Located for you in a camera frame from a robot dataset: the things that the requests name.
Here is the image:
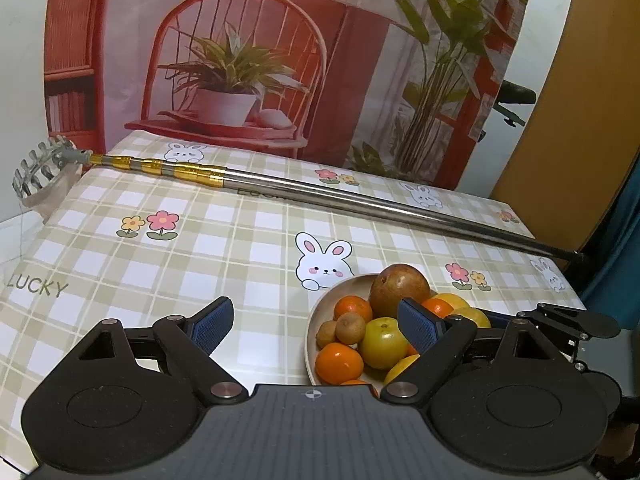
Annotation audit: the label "large yellow lemon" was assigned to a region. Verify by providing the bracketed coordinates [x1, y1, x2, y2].
[437, 292, 470, 310]

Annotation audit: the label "brown kiwi fruit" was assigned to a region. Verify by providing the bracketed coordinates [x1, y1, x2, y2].
[335, 312, 367, 346]

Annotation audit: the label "beige fruit bowl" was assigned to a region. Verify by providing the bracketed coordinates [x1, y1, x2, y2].
[304, 274, 418, 391]

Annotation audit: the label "printed room backdrop cloth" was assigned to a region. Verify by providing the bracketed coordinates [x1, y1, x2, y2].
[43, 0, 528, 188]

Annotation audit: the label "telescopic steel rod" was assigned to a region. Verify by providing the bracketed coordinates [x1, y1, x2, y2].
[12, 136, 582, 262]

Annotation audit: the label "black metal stand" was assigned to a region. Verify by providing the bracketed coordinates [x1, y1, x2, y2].
[484, 80, 537, 128]

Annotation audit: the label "plaid bunny tablecloth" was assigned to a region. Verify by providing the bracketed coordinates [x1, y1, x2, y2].
[0, 129, 587, 476]

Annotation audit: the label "wooden board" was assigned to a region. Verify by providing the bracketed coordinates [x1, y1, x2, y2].
[491, 0, 639, 250]

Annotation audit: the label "orange tangerine small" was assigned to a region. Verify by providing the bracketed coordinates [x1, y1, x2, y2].
[340, 379, 378, 398]

